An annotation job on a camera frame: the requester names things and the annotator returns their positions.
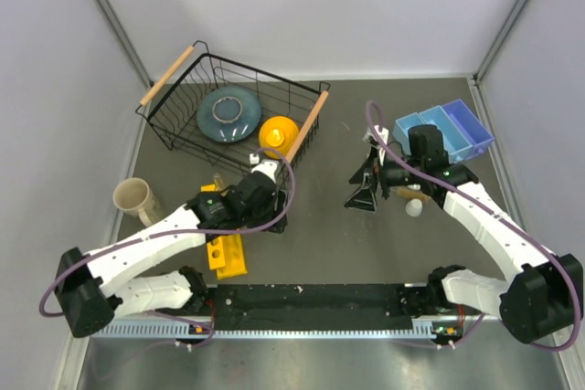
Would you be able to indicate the black wire dish basket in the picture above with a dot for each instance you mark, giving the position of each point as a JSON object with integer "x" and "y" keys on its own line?
{"x": 170, "y": 106}

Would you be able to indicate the light blue bin middle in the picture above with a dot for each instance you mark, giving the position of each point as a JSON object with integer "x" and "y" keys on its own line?
{"x": 456, "y": 145}

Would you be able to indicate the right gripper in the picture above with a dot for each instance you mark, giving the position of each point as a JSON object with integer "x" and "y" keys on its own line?
{"x": 364, "y": 198}

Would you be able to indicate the yellow test tube rack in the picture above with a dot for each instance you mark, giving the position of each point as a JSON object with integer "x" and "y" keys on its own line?
{"x": 225, "y": 255}

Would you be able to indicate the light blue bin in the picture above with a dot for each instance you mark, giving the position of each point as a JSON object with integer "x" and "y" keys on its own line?
{"x": 456, "y": 145}
{"x": 402, "y": 129}

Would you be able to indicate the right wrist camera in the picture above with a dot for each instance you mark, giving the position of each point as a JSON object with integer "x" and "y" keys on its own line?
{"x": 376, "y": 135}

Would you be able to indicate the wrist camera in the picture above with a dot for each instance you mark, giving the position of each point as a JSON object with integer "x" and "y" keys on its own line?
{"x": 376, "y": 135}
{"x": 264, "y": 166}

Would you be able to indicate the yellow ribbed funnel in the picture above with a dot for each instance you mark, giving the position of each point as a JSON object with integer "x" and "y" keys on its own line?
{"x": 278, "y": 133}

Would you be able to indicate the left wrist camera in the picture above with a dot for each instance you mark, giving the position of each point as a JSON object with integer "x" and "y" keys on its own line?
{"x": 264, "y": 166}

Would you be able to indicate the white plastic funnel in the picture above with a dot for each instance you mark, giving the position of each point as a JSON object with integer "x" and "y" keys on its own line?
{"x": 414, "y": 207}

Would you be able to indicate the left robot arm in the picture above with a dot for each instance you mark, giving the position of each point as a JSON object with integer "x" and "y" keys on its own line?
{"x": 94, "y": 288}

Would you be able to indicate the test tube brush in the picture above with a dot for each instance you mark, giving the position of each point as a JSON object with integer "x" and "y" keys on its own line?
{"x": 405, "y": 192}

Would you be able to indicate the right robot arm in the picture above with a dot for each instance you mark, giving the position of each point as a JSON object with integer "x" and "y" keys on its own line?
{"x": 540, "y": 293}

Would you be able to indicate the purple blue bin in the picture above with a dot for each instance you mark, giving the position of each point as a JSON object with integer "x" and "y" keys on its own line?
{"x": 470, "y": 127}

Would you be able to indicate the blue ceramic plate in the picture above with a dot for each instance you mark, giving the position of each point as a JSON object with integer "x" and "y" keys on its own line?
{"x": 229, "y": 114}

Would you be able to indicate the cable duct rail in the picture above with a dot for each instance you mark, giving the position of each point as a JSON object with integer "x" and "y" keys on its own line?
{"x": 423, "y": 328}

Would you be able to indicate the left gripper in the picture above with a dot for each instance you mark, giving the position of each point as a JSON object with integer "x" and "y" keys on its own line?
{"x": 281, "y": 201}

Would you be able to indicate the beige ceramic mug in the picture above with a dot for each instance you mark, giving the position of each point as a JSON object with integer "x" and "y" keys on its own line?
{"x": 136, "y": 198}

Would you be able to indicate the light blue bin left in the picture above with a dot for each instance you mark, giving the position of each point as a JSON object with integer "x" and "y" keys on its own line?
{"x": 402, "y": 129}

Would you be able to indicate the glass test tube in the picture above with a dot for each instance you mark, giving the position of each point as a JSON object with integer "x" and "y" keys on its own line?
{"x": 219, "y": 184}

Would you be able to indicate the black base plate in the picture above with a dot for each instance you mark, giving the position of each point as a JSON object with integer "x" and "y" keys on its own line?
{"x": 318, "y": 307}

